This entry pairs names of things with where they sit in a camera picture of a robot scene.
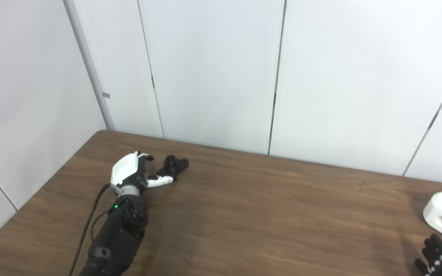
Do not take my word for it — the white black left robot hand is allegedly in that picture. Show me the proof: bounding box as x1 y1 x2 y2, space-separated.
110 151 175 196

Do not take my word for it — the black flanged holder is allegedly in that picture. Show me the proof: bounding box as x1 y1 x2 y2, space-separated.
155 155 189 182

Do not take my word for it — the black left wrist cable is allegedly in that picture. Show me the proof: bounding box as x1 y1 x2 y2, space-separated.
69 184 112 276

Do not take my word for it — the gray wall corner post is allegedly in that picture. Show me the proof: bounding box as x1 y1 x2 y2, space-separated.
63 0 115 131

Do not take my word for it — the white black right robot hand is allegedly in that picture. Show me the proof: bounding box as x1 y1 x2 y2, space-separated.
415 234 442 276

